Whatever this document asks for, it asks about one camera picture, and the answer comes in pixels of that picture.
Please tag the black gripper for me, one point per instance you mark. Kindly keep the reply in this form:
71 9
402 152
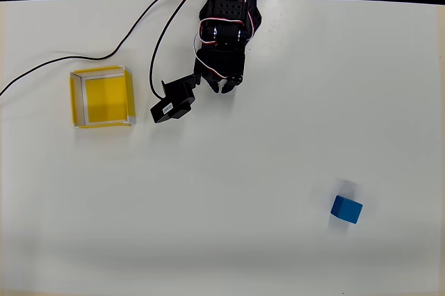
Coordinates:
220 73

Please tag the blue cube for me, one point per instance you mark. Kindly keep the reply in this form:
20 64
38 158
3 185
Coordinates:
346 210

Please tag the yellow open box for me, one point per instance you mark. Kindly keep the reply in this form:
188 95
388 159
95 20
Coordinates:
104 98

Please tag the black gripper-mounted camera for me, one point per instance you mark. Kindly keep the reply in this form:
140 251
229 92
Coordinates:
174 105

